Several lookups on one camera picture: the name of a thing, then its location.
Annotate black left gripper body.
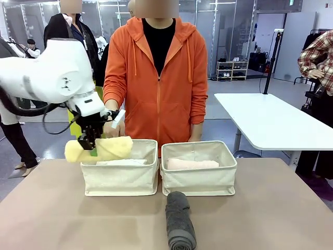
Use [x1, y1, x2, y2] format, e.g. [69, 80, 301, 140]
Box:
[78, 111, 109, 135]

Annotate yellow towel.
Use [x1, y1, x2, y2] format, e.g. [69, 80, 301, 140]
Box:
[64, 135, 134, 165]

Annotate white towel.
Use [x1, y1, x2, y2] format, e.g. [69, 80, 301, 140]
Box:
[96, 158, 148, 167]

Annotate pale pink towel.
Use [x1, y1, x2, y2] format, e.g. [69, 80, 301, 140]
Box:
[166, 157, 220, 171]

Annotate person left forearm orange sleeve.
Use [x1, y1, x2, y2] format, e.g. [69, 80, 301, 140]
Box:
[189, 78, 209, 125]

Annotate person right forearm orange sleeve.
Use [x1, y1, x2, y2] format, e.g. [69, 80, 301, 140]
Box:
[103, 72, 127, 109]

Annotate person right hand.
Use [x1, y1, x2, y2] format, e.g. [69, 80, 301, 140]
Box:
[103, 100, 126, 139]

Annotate person left hand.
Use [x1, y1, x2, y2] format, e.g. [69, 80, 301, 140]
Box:
[190, 122, 204, 143]

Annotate cream fabric basket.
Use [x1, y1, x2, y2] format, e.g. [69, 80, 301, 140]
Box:
[80, 139, 160, 197]
[160, 140, 238, 197]

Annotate person torso orange hoodie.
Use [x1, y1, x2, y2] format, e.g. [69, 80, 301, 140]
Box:
[103, 17, 209, 157]

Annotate bystander with black trousers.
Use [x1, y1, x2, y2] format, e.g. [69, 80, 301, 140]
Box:
[0, 100, 41, 178]

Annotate bystander in black coat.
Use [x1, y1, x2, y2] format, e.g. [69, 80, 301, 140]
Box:
[43, 0, 101, 86]

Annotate bystander with black cap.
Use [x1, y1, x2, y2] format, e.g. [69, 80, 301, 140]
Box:
[20, 39, 42, 59]

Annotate dark grey rolled towel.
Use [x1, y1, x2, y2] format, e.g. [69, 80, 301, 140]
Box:
[164, 191, 198, 250]

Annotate beige mannequin head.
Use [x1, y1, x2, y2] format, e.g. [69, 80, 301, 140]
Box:
[127, 0, 137, 18]

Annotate wooden shoe rack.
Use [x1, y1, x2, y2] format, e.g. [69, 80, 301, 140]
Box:
[216, 60, 249, 82]

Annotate white folding table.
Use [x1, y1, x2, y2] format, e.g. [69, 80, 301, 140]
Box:
[213, 93, 333, 167]

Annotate black bags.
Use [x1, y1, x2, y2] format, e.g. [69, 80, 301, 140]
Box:
[249, 51, 269, 73]

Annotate black pole stand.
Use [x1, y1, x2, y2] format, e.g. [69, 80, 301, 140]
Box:
[262, 29, 285, 95]

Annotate purple floor mat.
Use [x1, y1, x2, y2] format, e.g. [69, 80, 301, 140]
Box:
[298, 173, 333, 202]

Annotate mannequin in plaid shirt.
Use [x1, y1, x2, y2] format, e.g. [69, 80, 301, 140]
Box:
[297, 30, 333, 96]

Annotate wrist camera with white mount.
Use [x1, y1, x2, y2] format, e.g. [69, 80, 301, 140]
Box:
[105, 109, 126, 129]

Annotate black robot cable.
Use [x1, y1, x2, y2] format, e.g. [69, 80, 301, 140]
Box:
[0, 85, 82, 135]

